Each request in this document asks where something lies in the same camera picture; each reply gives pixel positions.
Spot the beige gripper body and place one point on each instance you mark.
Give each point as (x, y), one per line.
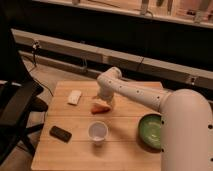
(96, 102)

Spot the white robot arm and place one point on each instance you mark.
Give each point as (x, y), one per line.
(186, 120)

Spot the white sponge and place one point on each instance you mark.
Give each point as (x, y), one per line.
(74, 97)

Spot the black rectangular sponge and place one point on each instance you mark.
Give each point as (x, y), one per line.
(60, 134)

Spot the white paper cup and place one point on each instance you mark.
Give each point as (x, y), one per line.
(98, 132)

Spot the green bowl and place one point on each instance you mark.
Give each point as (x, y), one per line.
(149, 128)

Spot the black office chair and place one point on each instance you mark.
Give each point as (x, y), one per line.
(18, 97)

